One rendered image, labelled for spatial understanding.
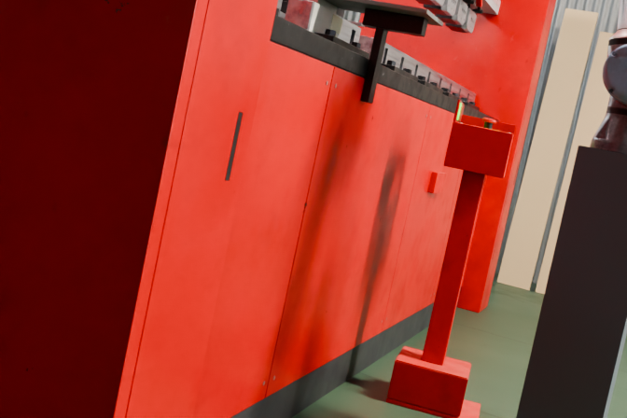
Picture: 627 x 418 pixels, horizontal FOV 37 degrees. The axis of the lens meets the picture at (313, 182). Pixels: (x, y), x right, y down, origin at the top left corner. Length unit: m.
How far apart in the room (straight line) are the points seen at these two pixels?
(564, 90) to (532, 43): 1.38
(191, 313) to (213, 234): 0.12
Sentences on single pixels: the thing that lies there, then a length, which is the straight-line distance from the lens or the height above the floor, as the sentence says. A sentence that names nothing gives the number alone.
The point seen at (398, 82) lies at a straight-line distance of 2.51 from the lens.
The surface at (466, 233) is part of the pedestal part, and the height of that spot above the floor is 0.49.
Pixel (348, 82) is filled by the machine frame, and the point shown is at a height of 0.81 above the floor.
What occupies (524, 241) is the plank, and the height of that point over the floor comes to 0.27.
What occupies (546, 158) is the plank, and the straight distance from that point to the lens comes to 5.63.
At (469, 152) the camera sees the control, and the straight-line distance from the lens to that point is 2.52.
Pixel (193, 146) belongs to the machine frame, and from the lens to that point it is 1.23.
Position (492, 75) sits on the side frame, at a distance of 4.36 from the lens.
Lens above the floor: 0.71
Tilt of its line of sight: 4 degrees down
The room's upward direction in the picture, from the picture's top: 12 degrees clockwise
